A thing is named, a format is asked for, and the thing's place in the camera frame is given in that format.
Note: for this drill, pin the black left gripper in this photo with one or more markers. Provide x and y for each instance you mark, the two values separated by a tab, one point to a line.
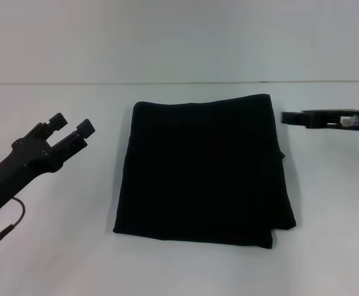
22	163

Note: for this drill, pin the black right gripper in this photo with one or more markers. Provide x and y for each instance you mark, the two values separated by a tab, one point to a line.
340	120

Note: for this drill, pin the black T-shirt with FREE print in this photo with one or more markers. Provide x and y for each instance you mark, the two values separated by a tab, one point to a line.
204	172

